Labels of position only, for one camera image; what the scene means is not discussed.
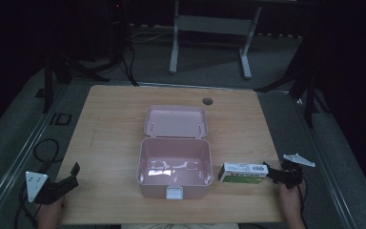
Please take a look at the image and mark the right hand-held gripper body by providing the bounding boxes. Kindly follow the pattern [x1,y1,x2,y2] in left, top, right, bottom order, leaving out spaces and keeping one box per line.
[278,153,316,190]

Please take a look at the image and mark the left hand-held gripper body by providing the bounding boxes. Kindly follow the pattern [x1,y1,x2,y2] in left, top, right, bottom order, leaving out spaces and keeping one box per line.
[25,171,74,205]

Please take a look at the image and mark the white and green carton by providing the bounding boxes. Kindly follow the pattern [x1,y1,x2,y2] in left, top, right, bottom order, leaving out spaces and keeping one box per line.
[217,162,270,185]

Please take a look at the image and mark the pink storage box with lid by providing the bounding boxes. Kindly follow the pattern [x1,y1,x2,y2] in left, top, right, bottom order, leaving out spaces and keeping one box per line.
[135,105,214,201]

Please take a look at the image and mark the person's left hand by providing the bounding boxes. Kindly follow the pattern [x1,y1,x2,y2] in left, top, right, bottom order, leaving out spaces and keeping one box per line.
[37,196,67,229]

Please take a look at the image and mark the person's right hand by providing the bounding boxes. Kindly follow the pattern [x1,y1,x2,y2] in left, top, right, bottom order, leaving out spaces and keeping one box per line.
[278,178,307,218]

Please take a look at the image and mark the black stand with angled legs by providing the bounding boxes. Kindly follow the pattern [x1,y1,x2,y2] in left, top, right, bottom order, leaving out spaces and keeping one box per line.
[254,6,332,130]

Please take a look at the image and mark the black tripod stand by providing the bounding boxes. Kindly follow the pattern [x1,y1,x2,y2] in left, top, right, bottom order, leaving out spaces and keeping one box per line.
[42,0,132,115]

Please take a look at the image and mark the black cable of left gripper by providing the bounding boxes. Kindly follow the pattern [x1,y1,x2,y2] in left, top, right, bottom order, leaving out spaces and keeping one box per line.
[13,138,61,229]

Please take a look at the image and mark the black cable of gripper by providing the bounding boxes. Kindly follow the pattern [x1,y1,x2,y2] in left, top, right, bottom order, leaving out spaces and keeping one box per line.
[13,138,61,229]
[295,185,308,229]

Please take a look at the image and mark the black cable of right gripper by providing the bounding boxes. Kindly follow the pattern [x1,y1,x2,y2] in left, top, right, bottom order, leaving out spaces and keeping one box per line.
[295,185,308,229]

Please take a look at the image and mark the metal floor rail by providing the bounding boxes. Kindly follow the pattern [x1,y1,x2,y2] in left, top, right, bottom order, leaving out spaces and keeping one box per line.
[290,94,358,229]
[0,83,72,229]

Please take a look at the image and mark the black floor cables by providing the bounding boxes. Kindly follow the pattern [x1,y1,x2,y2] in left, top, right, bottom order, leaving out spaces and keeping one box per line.
[119,37,140,88]

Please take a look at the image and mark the white metal table frame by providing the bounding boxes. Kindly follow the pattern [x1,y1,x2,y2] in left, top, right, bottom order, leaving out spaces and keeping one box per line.
[169,0,263,80]

